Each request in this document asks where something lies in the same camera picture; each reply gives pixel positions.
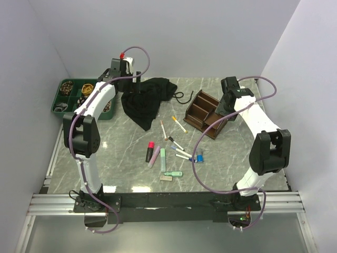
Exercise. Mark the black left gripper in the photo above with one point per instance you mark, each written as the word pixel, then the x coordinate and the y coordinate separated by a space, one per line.
pixel 129 89

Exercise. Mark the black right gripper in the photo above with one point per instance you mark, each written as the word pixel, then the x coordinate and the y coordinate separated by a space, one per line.
pixel 220 108

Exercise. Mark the brown wooden desk organizer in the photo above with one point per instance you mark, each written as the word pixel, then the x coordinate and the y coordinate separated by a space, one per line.
pixel 201 111

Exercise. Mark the pink black highlighter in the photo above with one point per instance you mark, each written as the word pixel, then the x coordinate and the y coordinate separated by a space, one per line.
pixel 149 152

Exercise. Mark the purple pastel highlighter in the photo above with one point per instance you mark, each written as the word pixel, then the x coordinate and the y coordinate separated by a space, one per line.
pixel 154 157

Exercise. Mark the green pastel highlighter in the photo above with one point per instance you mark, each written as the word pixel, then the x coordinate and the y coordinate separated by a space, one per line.
pixel 163 160

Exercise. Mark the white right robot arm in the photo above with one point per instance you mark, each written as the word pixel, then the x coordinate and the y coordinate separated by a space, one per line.
pixel 270 151

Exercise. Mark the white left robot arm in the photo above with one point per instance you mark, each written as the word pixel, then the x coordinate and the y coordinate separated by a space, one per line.
pixel 81 134

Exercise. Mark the pink brown rolled tie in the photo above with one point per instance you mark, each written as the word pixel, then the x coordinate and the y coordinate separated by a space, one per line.
pixel 108 106

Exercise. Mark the peach cap white marker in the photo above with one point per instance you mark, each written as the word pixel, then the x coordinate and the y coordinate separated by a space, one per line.
pixel 163 129

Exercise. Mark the yellow cap white marker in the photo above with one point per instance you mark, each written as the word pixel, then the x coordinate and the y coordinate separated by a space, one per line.
pixel 177 122

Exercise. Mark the yellow rolled tie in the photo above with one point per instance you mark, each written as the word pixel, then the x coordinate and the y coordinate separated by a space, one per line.
pixel 87 89

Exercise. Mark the blue correction tape roll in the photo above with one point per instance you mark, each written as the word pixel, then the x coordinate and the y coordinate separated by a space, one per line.
pixel 200 158

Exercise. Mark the black floral rolled tie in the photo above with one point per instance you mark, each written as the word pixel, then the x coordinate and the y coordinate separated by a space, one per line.
pixel 80 101

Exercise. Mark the dark blue cap marker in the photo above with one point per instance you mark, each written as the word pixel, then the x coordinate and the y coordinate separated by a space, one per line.
pixel 185 158

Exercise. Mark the black cap white marker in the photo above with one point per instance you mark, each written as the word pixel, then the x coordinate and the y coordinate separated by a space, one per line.
pixel 179 146

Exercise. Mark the light blue cap marker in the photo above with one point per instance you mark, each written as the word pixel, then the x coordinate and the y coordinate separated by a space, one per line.
pixel 181 151

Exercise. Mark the green compartment tray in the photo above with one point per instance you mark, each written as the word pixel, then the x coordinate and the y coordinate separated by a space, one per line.
pixel 72 99

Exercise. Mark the brown patterned rolled tie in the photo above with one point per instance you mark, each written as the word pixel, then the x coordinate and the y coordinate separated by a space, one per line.
pixel 66 88

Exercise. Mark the grey rolled tie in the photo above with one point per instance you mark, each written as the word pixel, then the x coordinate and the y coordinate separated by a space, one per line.
pixel 60 107

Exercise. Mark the green correction tape dispenser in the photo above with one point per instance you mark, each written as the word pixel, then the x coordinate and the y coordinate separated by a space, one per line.
pixel 174 173

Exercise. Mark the beige eraser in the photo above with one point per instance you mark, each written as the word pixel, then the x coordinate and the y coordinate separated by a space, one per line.
pixel 166 178

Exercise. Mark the black base crossbar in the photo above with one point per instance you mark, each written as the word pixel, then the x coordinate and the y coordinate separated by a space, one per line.
pixel 168 206

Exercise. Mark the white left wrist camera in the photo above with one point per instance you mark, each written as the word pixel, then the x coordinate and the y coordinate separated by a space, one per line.
pixel 129 65

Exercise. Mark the black drawstring shorts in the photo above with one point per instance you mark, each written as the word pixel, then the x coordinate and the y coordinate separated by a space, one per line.
pixel 143 104

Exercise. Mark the aluminium frame rail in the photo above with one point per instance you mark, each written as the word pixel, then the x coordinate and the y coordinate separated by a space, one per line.
pixel 63 205

